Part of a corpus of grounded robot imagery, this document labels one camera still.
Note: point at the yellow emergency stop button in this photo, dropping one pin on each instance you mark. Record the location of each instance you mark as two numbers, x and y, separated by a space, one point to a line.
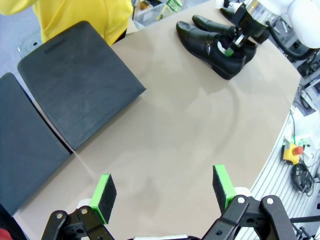
290 155

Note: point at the aluminium profile table frame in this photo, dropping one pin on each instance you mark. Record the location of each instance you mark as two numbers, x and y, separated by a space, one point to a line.
272 180

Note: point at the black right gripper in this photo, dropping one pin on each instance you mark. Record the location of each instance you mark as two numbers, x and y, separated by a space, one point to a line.
252 25

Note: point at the black shoe stand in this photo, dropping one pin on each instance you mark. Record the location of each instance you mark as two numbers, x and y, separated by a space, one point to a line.
25 137
75 82

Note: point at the person in yellow hoodie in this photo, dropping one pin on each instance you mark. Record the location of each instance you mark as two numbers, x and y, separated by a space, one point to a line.
75 12

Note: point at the clear plastic storage crate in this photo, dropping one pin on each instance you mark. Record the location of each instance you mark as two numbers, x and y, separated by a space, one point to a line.
150 15

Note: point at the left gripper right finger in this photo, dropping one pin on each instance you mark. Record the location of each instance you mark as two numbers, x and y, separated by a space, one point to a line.
225 190

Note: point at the white paper shoe stuffing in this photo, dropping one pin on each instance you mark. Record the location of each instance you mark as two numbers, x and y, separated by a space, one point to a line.
221 47

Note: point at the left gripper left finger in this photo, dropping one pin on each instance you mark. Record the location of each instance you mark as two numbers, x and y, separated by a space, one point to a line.
102 200

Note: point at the green printed packet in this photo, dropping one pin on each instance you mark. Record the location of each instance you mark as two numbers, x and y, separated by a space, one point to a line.
173 5

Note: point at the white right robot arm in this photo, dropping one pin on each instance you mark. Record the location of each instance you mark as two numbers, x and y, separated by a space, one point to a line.
305 25

